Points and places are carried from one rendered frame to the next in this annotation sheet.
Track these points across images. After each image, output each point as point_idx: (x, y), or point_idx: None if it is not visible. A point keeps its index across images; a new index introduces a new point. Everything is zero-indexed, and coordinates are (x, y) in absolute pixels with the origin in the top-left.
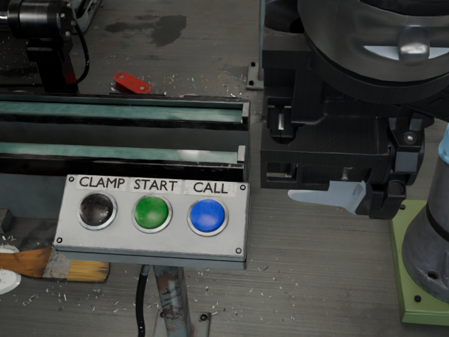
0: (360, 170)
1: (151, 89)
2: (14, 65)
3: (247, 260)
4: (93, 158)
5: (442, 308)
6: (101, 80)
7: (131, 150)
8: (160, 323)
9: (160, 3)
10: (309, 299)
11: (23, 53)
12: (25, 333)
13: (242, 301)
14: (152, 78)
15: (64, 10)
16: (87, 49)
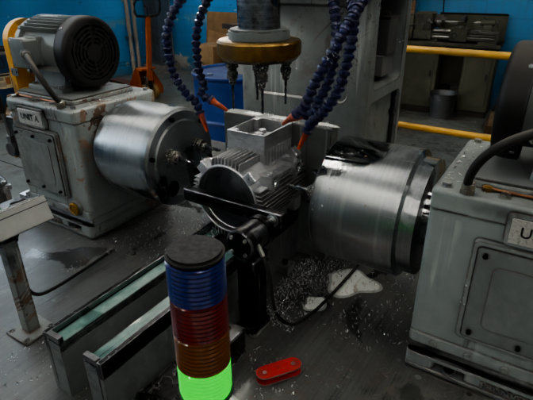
0: None
1: (270, 388)
2: (367, 309)
3: (34, 378)
4: (135, 273)
5: None
6: (308, 357)
7: (128, 294)
8: (47, 322)
9: None
10: None
11: (385, 317)
12: (105, 280)
13: (14, 363)
14: (289, 395)
15: (238, 238)
16: (272, 298)
